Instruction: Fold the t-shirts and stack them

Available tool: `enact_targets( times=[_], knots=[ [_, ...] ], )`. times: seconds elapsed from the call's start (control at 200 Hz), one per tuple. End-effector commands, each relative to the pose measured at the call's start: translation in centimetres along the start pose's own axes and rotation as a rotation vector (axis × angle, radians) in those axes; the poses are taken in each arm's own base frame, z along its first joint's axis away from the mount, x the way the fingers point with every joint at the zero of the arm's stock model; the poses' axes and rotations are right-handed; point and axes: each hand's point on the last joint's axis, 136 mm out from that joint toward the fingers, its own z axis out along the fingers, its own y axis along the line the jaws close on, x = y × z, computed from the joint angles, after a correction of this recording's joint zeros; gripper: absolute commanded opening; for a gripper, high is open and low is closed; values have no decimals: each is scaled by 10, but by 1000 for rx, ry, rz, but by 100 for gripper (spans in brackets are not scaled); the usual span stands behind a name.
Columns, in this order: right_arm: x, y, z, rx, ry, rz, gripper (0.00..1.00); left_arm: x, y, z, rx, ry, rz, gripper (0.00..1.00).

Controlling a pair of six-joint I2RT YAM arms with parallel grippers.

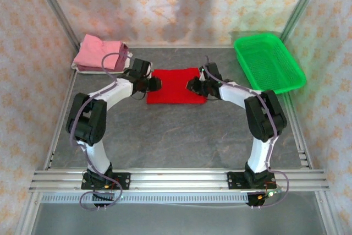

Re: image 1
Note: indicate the red t-shirt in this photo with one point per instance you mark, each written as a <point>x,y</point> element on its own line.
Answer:
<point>176,92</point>

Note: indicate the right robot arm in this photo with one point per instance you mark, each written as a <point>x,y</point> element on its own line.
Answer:
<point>261,155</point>

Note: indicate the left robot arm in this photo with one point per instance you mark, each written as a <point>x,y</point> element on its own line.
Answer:
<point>94,155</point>

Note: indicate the pink folded t-shirt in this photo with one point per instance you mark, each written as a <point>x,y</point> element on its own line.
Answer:
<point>93,53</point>

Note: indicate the green plastic basket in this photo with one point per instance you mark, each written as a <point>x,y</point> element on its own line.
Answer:
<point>268,61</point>

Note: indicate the small circuit board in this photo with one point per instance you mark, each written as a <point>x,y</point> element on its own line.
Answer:
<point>270,193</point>

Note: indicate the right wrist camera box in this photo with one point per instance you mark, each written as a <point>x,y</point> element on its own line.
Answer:
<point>213,72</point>

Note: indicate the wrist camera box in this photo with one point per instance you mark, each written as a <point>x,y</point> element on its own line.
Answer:
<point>140,67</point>
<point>213,72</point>

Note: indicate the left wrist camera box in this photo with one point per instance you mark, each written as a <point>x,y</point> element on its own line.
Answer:
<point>140,67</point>

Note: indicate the aluminium mounting rail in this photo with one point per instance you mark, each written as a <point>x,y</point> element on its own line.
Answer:
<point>178,180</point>

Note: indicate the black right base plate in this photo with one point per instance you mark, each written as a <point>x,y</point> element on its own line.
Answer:
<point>235,180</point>

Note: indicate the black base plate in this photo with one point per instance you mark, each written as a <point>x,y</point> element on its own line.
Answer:
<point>235,180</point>
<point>123,181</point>

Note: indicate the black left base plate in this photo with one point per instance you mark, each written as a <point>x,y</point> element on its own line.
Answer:
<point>123,181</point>

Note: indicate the aluminium frame post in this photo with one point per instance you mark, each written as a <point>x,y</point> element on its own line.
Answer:
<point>55,9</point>
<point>302,4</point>

